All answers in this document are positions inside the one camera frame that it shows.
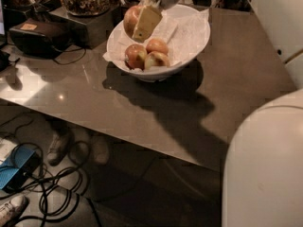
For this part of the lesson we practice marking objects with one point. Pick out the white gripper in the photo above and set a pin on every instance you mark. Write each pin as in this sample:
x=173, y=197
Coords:
x=149, y=16

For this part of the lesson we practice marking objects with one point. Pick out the hidden back red apple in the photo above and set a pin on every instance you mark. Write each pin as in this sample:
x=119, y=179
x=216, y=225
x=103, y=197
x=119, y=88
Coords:
x=158, y=45

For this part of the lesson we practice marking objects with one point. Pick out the white bowl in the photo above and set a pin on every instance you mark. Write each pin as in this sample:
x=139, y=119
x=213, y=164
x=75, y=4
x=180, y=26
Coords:
x=192, y=44

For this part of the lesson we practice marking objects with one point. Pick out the front yellow-red apple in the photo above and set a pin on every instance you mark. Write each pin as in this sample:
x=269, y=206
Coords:
x=156, y=59

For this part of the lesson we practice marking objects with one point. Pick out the white paper liner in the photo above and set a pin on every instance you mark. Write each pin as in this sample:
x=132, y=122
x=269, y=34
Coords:
x=186, y=32

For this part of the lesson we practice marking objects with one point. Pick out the dark square jar stand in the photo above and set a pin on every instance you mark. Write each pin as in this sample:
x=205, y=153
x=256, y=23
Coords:
x=88, y=31

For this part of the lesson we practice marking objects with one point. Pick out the black device with label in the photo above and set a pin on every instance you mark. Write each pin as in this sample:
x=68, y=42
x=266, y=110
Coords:
x=41, y=39

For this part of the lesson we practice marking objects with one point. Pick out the white shoe under table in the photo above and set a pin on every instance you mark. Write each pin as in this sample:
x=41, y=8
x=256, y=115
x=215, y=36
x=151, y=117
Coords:
x=58, y=148

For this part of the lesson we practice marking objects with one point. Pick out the blue box on floor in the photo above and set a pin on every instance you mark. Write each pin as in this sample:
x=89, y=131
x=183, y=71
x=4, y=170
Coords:
x=15, y=170

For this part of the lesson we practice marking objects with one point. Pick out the white sneaker bottom left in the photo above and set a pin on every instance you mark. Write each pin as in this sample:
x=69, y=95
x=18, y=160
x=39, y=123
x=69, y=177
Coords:
x=12, y=209

